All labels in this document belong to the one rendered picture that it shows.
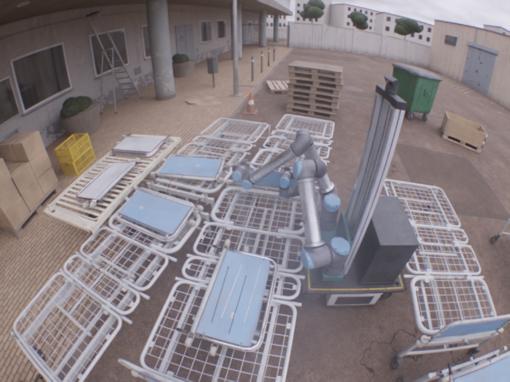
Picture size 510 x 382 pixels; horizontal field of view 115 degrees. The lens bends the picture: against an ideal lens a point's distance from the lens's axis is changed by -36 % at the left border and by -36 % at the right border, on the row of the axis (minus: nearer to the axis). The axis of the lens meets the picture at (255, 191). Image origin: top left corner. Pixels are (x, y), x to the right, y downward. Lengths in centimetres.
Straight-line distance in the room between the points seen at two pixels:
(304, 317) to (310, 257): 78
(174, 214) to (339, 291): 156
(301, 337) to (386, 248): 101
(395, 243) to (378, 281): 47
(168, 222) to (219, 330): 109
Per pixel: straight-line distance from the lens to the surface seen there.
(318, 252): 170
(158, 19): 756
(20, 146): 428
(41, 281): 337
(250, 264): 187
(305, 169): 167
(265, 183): 259
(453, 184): 500
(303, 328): 227
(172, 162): 310
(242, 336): 162
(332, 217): 214
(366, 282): 220
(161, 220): 233
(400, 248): 193
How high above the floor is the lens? 209
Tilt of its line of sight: 38 degrees down
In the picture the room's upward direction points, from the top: straight up
